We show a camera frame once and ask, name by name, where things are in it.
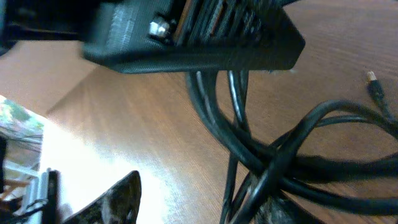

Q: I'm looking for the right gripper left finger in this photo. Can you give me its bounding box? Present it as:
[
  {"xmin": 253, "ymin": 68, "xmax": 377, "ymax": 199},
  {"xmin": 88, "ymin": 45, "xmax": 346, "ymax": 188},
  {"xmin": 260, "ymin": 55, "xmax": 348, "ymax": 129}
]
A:
[{"xmin": 63, "ymin": 170, "xmax": 142, "ymax": 224}]

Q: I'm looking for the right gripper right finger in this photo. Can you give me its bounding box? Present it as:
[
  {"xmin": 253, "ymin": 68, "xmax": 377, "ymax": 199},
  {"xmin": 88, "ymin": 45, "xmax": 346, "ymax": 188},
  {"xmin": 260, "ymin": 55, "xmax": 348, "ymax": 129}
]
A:
[{"xmin": 254, "ymin": 194, "xmax": 325, "ymax": 224}]

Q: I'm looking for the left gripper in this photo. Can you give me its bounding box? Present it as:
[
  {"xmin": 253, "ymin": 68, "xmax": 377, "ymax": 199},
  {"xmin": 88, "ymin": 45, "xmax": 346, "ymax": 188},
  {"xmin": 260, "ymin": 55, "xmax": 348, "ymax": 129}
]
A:
[{"xmin": 82, "ymin": 0, "xmax": 305, "ymax": 74}]

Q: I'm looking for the black usb cable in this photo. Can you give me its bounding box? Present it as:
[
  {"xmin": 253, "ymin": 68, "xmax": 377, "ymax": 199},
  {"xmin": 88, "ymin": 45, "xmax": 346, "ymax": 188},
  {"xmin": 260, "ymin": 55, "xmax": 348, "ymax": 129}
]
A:
[{"xmin": 185, "ymin": 70, "xmax": 398, "ymax": 224}]

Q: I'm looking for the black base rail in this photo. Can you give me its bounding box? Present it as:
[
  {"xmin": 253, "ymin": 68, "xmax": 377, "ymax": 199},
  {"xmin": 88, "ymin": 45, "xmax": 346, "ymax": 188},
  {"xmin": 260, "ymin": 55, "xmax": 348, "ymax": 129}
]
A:
[{"xmin": 18, "ymin": 167, "xmax": 62, "ymax": 224}]

